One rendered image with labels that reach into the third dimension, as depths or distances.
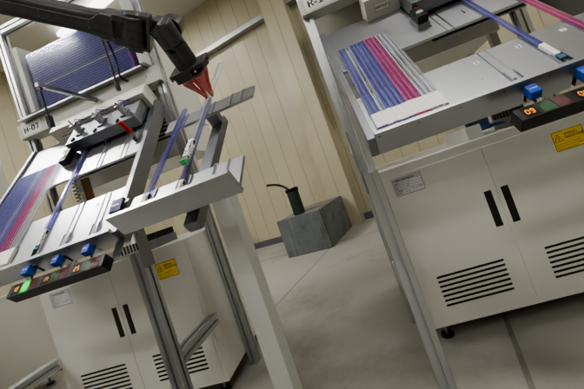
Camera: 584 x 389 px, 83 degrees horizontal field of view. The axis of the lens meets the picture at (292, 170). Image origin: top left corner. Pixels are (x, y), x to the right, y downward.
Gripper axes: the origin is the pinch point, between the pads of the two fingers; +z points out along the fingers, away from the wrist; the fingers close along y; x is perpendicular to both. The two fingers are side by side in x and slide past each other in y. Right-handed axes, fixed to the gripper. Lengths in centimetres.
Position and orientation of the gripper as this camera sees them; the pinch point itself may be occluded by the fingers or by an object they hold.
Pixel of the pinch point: (209, 94)
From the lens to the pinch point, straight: 93.7
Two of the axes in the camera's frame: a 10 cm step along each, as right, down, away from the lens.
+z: 4.2, 6.7, 6.1
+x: 0.3, 6.6, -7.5
